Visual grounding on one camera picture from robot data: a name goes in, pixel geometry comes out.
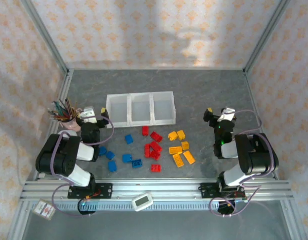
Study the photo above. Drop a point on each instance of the aluminium mounting rail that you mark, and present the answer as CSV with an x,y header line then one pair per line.
x,y
156,186

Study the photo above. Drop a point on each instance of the red colored pencil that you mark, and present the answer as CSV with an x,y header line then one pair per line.
x,y
57,117

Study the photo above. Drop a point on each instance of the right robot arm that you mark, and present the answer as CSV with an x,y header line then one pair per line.
x,y
256,155

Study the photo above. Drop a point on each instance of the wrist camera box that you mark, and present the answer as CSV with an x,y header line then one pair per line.
x,y
227,113
88,115

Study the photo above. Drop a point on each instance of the pink pencil cup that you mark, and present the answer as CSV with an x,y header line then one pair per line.
x,y
72,126

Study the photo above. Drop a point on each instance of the long red lego brick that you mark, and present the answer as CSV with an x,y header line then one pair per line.
x,y
156,136
155,146
146,150

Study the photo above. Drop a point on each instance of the dark colored pencil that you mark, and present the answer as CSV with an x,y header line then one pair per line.
x,y
54,111

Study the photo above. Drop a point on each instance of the white digital timer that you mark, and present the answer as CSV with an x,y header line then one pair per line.
x,y
142,201

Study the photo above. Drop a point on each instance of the small yellow lego brick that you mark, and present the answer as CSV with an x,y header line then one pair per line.
x,y
185,145
172,135
181,134

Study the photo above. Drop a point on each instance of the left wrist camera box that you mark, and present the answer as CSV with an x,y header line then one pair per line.
x,y
88,115

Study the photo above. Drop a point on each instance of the long yellow lego brick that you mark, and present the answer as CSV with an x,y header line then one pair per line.
x,y
189,157
178,160
175,150

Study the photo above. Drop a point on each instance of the red and white card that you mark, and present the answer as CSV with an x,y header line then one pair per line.
x,y
43,209

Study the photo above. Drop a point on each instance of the small blue lego brick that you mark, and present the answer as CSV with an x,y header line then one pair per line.
x,y
110,155

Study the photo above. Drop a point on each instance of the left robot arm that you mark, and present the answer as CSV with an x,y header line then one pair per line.
x,y
56,155

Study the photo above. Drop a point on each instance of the aluminium frame crossbar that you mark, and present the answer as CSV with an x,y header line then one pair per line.
x,y
156,68

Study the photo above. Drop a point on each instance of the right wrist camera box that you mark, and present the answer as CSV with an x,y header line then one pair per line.
x,y
227,113

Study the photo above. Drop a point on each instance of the aluminium frame post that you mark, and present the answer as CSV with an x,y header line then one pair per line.
x,y
266,35
43,30

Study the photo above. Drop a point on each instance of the green colored pencil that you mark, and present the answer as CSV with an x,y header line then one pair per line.
x,y
59,107

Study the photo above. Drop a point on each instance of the brown colored pencil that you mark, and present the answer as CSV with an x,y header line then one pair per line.
x,y
71,106

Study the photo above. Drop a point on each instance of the white translucent plastic bin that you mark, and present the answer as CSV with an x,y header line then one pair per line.
x,y
163,110
141,111
117,112

